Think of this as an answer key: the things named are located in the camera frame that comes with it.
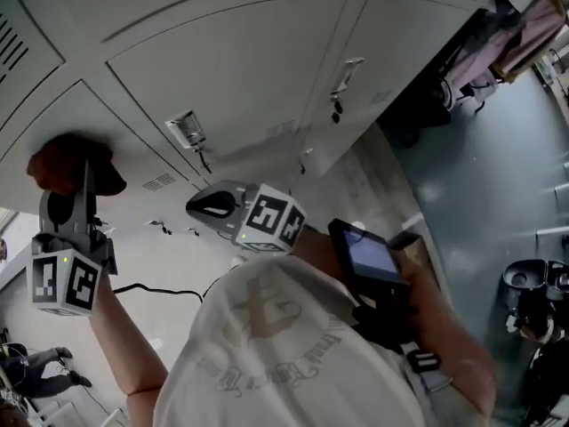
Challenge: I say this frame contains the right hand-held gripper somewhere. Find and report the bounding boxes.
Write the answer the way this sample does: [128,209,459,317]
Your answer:
[185,179,309,254]

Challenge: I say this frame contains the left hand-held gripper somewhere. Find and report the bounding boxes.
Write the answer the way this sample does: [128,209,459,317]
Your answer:
[28,157,120,318]

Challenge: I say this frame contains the brown cleaning cloth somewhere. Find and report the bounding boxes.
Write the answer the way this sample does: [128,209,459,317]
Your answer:
[26,132,128,197]

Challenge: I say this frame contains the grey metal locker door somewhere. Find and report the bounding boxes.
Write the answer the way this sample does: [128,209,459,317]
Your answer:
[0,79,210,215]

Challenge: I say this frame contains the grey metal locker cabinet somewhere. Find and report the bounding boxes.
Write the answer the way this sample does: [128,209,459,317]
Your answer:
[0,0,524,239]

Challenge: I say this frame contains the person's left forearm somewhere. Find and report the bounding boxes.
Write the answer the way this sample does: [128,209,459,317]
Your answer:
[88,278,172,398]

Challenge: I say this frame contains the person's right forearm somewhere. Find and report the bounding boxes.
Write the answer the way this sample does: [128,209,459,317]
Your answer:
[291,227,497,417]

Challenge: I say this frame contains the person's white printed t-shirt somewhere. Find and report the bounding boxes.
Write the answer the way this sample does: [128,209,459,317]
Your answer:
[153,254,439,427]

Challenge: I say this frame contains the wooden crate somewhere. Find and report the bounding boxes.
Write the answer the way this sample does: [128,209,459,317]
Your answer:
[389,231,430,279]

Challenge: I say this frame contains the dark equipment pile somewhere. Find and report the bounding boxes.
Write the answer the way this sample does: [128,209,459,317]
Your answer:
[377,76,454,149]

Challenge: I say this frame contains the black grey floor machine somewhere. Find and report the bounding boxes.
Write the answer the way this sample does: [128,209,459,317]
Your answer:
[501,258,569,344]

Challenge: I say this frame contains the pink hanging clothes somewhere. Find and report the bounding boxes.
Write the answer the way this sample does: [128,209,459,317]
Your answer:
[444,0,569,106]

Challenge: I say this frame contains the metal recessed door handle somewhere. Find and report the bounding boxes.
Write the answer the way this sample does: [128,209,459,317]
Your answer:
[164,109,208,149]
[329,57,365,95]

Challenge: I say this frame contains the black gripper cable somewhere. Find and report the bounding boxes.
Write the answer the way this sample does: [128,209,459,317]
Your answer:
[113,282,204,304]

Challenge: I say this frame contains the black strap buckle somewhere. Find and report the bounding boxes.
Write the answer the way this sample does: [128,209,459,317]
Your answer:
[402,342,442,373]

